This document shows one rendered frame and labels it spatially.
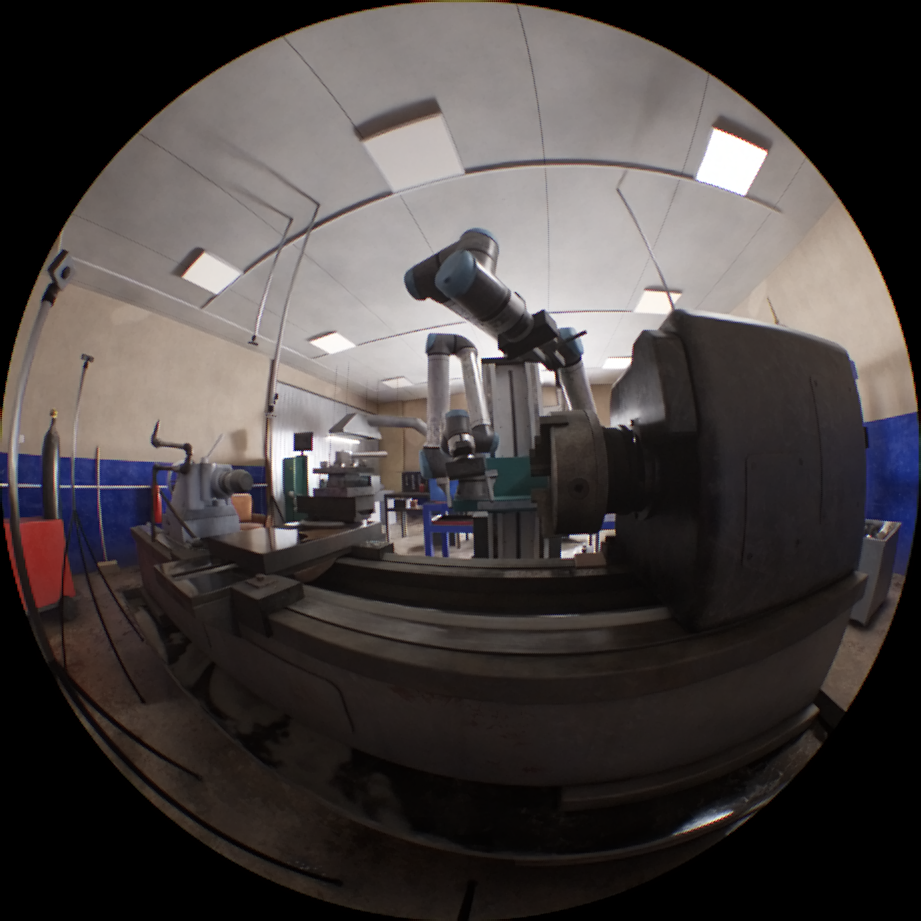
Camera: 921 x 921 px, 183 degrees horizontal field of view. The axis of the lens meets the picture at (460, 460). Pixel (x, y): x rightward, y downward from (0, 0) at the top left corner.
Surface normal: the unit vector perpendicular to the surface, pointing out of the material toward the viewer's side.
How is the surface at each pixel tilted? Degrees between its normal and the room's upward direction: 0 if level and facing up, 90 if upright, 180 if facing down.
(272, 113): 180
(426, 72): 180
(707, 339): 90
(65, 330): 90
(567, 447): 70
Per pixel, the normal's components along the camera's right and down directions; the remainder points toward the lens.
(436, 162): 0.04, 1.00
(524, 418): -0.16, -0.04
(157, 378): 0.97, -0.05
